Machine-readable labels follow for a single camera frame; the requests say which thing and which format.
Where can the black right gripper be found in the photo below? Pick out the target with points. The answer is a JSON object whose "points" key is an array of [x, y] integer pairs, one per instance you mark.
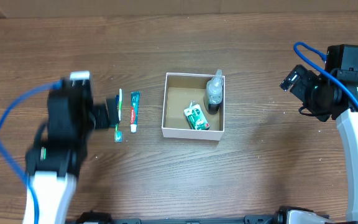
{"points": [[301, 86]]}

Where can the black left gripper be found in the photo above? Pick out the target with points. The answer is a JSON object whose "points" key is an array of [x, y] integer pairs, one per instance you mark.
{"points": [[113, 111]]}

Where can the green white toothbrush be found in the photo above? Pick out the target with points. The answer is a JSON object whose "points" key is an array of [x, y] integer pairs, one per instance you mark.
{"points": [[118, 136]]}

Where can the clear bottle dark liquid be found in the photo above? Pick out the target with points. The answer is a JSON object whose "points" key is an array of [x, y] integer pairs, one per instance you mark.
{"points": [[214, 93]]}

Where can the green white soap packet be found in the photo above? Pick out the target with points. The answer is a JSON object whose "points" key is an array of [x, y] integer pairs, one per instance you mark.
{"points": [[195, 117]]}

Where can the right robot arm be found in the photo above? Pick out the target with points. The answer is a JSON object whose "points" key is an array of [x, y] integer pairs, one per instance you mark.
{"points": [[347, 125]]}

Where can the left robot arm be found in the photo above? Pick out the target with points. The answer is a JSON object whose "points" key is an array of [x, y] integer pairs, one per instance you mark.
{"points": [[54, 161]]}

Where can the Colgate toothpaste tube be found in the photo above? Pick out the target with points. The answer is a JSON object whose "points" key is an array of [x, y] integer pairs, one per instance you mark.
{"points": [[135, 99]]}

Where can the white cardboard box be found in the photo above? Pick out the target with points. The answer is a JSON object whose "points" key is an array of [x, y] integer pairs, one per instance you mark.
{"points": [[181, 89]]}

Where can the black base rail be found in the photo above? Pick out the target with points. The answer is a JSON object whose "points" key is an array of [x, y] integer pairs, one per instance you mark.
{"points": [[106, 218]]}

